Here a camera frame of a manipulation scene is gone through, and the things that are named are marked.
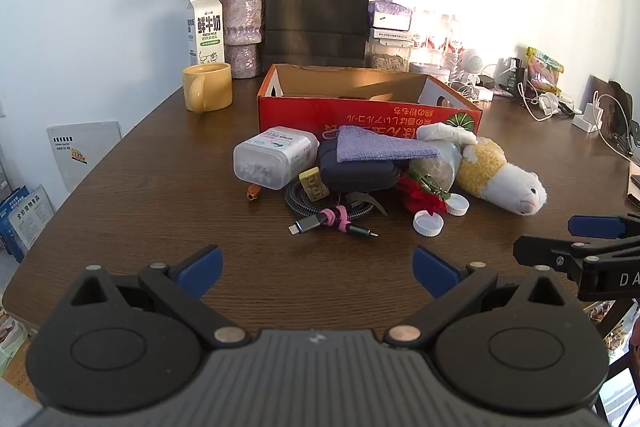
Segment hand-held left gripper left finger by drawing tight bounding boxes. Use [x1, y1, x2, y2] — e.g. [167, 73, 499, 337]
[65, 245, 253, 350]

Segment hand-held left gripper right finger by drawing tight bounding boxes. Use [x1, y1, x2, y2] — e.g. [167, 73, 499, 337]
[382, 245, 568, 350]

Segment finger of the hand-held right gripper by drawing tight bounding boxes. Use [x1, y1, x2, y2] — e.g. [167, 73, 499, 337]
[513, 234, 589, 281]
[568, 213, 640, 239]

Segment white bottle cap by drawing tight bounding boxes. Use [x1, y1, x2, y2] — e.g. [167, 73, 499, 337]
[413, 210, 444, 238]
[445, 195, 471, 218]

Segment red flower brooch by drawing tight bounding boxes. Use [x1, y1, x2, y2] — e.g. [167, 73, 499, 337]
[397, 172, 453, 215]

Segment white yellow plush sheep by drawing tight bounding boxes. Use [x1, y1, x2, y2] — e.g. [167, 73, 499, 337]
[456, 138, 547, 216]

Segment iridescent plastic bag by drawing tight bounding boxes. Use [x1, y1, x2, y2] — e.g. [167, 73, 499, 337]
[407, 142, 463, 195]

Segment pink cable strap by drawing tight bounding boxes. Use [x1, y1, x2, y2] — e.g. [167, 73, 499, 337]
[320, 205, 353, 233]

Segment grey braided cable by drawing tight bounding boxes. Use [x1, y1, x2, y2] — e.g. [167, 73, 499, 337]
[285, 179, 381, 240]

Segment dark blue zip pouch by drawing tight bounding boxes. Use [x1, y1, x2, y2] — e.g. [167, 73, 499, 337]
[317, 139, 402, 195]

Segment clear plastic cotton swab box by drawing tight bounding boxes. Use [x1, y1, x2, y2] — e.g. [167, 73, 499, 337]
[233, 126, 320, 191]

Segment purple cloth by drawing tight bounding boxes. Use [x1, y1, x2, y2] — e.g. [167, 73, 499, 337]
[336, 125, 442, 164]

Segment small yellow packet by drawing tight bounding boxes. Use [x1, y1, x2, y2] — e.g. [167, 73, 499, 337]
[298, 167, 329, 200]

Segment red cardboard box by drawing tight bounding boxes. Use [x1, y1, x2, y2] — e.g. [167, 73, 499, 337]
[256, 63, 483, 142]

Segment white phone stand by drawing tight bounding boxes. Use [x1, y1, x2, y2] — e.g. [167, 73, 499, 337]
[572, 104, 608, 135]

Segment dark brown flat case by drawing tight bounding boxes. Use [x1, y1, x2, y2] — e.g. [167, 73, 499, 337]
[585, 74, 636, 148]

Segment colourful snack packet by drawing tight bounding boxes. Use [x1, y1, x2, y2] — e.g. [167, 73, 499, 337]
[525, 47, 565, 94]

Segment white board with sticker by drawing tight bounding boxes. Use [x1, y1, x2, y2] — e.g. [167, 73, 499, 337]
[47, 121, 123, 192]

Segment small black device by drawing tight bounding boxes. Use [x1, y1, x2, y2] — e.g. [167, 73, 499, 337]
[505, 57, 526, 92]

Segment white earphones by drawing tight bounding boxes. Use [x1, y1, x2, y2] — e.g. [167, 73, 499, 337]
[447, 77, 493, 102]

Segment blue white bag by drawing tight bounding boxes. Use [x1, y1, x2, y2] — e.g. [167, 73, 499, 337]
[0, 184, 53, 263]

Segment yellow mug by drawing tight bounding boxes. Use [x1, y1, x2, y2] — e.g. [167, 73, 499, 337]
[181, 63, 234, 114]

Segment white round speaker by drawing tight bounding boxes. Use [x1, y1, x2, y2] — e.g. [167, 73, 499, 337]
[459, 48, 485, 80]

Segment clear container of seeds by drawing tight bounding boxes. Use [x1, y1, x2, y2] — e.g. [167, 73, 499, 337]
[365, 42, 413, 72]

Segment red label water bottle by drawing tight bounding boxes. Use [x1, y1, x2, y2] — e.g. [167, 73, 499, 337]
[442, 12, 466, 72]
[422, 9, 446, 65]

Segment white flat box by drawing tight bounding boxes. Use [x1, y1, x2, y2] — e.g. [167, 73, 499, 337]
[370, 28, 416, 45]

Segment white milk carton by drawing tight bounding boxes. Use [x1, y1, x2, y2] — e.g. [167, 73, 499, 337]
[186, 0, 224, 68]

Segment purple white vase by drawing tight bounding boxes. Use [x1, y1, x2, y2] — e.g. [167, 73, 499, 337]
[216, 0, 266, 79]

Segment purple tissue pack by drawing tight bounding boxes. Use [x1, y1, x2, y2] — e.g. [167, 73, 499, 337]
[368, 0, 413, 32]

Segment white charging cable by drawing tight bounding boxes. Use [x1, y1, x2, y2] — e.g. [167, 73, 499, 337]
[517, 82, 576, 122]

